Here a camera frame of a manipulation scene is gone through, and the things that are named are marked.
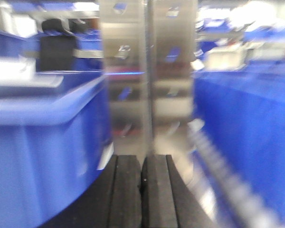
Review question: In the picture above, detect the blue bin right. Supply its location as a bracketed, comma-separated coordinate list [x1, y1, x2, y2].
[193, 60, 285, 223]

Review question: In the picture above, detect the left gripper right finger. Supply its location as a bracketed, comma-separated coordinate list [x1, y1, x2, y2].
[141, 155, 215, 228]

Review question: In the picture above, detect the black object behind bin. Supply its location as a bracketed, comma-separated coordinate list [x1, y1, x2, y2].
[39, 19, 77, 71]

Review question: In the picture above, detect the blue bin left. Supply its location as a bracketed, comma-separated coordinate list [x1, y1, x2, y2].
[0, 72, 111, 228]

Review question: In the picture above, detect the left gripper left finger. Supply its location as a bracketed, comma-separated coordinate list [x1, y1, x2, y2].
[44, 155, 142, 228]

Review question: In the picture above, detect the perforated steel upright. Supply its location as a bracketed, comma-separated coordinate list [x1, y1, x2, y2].
[99, 0, 198, 157]

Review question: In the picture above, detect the blue bin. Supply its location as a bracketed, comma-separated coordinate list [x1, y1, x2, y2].
[193, 60, 285, 223]
[0, 72, 111, 228]

